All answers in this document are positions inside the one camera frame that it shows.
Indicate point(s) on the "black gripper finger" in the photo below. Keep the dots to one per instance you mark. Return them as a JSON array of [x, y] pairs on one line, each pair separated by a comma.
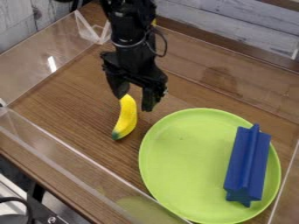
[[117, 83], [152, 95]]

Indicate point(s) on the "clear acrylic enclosure wall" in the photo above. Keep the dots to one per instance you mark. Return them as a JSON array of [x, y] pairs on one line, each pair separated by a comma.
[[58, 111]]

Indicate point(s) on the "clear acrylic corner bracket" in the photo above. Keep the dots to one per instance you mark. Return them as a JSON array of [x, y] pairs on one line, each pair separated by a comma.
[[94, 33]]

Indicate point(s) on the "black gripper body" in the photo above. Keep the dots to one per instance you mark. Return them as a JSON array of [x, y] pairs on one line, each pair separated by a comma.
[[133, 62]]

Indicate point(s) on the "yellow toy banana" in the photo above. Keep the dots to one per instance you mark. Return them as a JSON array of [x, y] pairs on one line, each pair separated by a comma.
[[125, 122]]

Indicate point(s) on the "green round plate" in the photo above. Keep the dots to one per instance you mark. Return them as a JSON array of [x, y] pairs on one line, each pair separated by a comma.
[[183, 162]]

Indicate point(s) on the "blue star-shaped block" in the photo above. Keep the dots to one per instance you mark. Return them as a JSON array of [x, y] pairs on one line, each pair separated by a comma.
[[247, 166]]

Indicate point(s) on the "black metal table stand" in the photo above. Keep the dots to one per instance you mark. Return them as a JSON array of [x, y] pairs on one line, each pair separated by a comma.
[[37, 213]]

